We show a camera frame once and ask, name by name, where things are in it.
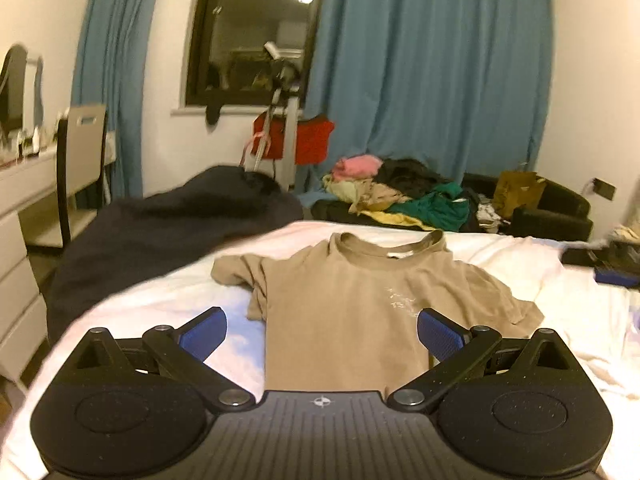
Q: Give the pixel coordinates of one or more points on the wavy frame mirror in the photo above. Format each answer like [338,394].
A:
[21,90]

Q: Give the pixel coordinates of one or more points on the pink garment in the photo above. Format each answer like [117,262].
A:
[356,168]

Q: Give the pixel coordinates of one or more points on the black garment on bed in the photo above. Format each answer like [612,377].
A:
[133,240]

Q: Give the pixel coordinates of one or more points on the black wall socket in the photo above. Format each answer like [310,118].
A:
[603,189]

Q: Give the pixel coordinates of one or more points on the brown paper bag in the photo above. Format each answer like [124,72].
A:
[517,189]

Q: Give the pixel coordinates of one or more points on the blue curtain left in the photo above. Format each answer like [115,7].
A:
[109,70]

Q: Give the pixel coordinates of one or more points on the khaki patterned garment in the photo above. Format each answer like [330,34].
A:
[363,194]

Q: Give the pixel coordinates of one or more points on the black sofa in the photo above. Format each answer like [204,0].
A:
[561,214]

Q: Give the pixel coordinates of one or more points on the red garment on stand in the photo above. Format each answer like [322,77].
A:
[312,139]

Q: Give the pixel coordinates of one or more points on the black and beige chair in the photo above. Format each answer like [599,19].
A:
[51,224]

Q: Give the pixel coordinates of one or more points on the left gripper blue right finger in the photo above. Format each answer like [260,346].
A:
[460,354]

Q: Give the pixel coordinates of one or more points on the blue curtain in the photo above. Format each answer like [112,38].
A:
[460,85]
[109,70]

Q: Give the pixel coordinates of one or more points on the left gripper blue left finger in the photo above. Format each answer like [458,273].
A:
[181,352]

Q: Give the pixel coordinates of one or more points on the dark window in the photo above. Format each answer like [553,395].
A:
[227,60]

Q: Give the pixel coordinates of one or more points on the garment steamer stand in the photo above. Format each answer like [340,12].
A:
[285,78]

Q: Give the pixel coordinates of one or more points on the blue curtain right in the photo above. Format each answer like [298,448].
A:
[460,85]

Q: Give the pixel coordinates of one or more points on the beige t-shirt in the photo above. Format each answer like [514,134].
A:
[342,315]

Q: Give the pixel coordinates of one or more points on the green garment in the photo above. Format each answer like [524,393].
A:
[444,208]

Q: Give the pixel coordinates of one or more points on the black garment in pile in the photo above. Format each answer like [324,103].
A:
[408,176]

